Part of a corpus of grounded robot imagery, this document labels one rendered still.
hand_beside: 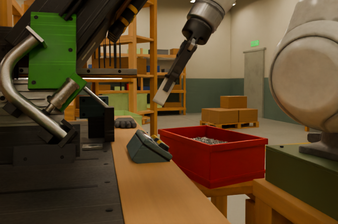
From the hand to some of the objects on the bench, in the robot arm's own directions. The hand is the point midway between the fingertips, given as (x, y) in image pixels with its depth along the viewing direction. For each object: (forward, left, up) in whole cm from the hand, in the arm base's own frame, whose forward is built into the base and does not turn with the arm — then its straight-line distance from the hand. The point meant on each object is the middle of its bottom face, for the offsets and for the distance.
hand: (163, 91), depth 76 cm
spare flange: (+16, -14, -16) cm, 27 cm away
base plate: (+30, -24, -19) cm, 43 cm away
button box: (+4, 0, -20) cm, 20 cm away
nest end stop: (+23, -4, -14) cm, 28 cm away
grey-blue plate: (+13, -30, -16) cm, 37 cm away
